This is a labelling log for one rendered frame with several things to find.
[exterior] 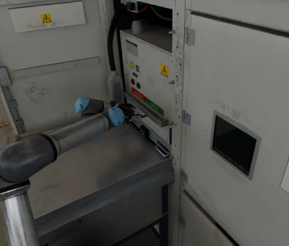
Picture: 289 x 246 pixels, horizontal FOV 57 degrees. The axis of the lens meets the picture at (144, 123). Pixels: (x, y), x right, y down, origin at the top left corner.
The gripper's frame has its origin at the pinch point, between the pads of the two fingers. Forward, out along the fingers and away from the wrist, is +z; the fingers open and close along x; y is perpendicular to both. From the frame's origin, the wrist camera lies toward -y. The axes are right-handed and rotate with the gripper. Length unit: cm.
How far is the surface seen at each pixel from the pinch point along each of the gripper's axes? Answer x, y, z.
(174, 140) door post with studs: 0.9, 29.4, 0.7
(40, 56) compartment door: 7, -44, -42
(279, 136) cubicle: 27, 75, -17
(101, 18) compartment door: 37, -34, -20
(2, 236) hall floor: -134, -58, -31
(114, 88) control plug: 5.6, -19.8, -7.0
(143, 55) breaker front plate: 28.5, -1.6, -9.5
